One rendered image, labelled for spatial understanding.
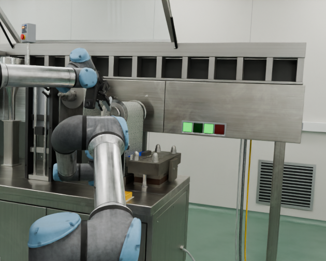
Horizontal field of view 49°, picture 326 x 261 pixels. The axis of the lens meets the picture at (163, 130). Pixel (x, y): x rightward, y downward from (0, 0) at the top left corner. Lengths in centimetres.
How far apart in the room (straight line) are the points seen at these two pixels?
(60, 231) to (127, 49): 149
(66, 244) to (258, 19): 383
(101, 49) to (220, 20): 244
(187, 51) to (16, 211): 121
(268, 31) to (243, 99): 246
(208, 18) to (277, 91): 264
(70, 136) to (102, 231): 39
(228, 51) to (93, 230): 138
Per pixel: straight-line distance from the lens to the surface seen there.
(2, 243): 200
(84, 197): 162
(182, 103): 204
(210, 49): 203
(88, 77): 138
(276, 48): 199
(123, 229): 89
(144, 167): 175
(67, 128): 118
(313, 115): 431
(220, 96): 199
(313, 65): 433
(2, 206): 193
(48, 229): 87
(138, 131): 197
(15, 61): 225
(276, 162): 216
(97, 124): 117
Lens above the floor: 134
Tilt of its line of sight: 5 degrees down
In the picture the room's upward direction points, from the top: 3 degrees clockwise
